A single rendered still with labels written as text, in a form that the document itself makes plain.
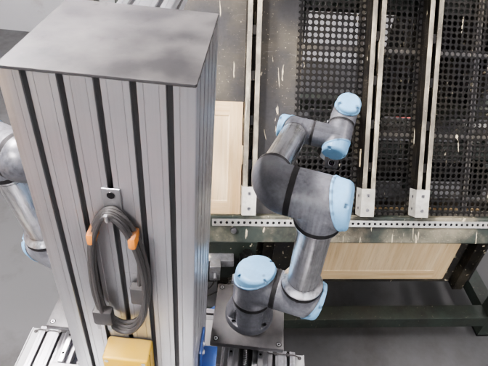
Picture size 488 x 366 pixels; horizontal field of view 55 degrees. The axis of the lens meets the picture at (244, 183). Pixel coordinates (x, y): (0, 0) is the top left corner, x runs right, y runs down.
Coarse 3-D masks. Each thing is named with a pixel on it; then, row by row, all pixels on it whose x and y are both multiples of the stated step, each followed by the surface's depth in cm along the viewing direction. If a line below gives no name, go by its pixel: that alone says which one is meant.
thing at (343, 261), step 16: (336, 256) 252; (352, 256) 252; (368, 256) 253; (384, 256) 254; (400, 256) 255; (416, 256) 256; (432, 256) 257; (448, 256) 257; (336, 272) 260; (352, 272) 261; (368, 272) 262; (384, 272) 262; (400, 272) 263; (416, 272) 264; (432, 272) 265
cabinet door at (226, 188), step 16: (224, 112) 199; (240, 112) 200; (224, 128) 200; (240, 128) 201; (224, 144) 201; (240, 144) 201; (224, 160) 202; (240, 160) 202; (224, 176) 203; (240, 176) 203; (224, 192) 204; (224, 208) 204
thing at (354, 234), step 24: (216, 216) 201; (240, 216) 202; (264, 216) 203; (384, 216) 210; (408, 216) 211; (432, 216) 213; (456, 216) 215; (480, 216) 217; (216, 240) 202; (240, 240) 203; (264, 240) 204; (288, 240) 205; (336, 240) 208; (360, 240) 209; (384, 240) 210; (408, 240) 211; (432, 240) 212; (456, 240) 213; (480, 240) 214
